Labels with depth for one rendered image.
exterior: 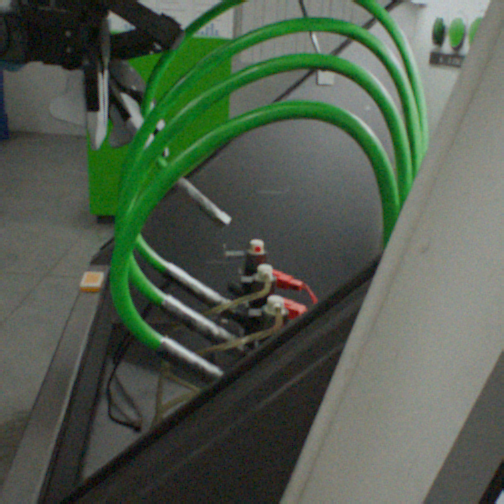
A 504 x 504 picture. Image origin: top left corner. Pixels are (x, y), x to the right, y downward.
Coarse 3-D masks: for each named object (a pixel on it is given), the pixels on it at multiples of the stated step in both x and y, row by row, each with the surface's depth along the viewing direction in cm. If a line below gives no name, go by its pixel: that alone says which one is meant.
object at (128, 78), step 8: (112, 56) 79; (64, 64) 83; (72, 64) 82; (80, 64) 82; (112, 64) 78; (120, 64) 80; (128, 64) 82; (112, 72) 77; (120, 72) 79; (128, 72) 81; (136, 72) 83; (120, 80) 78; (128, 80) 79; (136, 80) 81; (128, 88) 78; (136, 88) 80; (144, 88) 82; (136, 96) 81; (112, 120) 86
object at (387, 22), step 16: (224, 0) 70; (240, 0) 69; (352, 0) 66; (368, 0) 65; (208, 16) 71; (384, 16) 65; (192, 32) 72; (400, 32) 65; (400, 48) 66; (160, 64) 74; (416, 64) 66; (416, 80) 66; (144, 96) 76; (416, 96) 67; (144, 112) 77; (160, 160) 79
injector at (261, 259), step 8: (248, 248) 72; (248, 256) 71; (256, 256) 70; (264, 256) 71; (248, 264) 71; (256, 264) 71; (264, 264) 71; (248, 272) 72; (256, 272) 71; (232, 288) 72; (240, 288) 73; (248, 288) 72; (240, 296) 73; (248, 344) 76
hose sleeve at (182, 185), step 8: (176, 184) 79; (184, 184) 79; (184, 192) 79; (192, 192) 79; (192, 200) 79; (200, 200) 79; (208, 200) 80; (200, 208) 80; (208, 208) 79; (216, 208) 80; (208, 216) 80; (216, 216) 79
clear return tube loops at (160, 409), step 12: (264, 276) 63; (264, 288) 61; (240, 300) 60; (204, 312) 60; (216, 312) 61; (276, 312) 54; (180, 324) 61; (276, 324) 54; (168, 336) 61; (252, 336) 53; (264, 336) 53; (216, 348) 53; (168, 372) 61; (180, 384) 60; (192, 384) 60; (156, 396) 54; (180, 396) 47; (192, 396) 46; (156, 408) 54; (168, 408) 47; (156, 420) 47
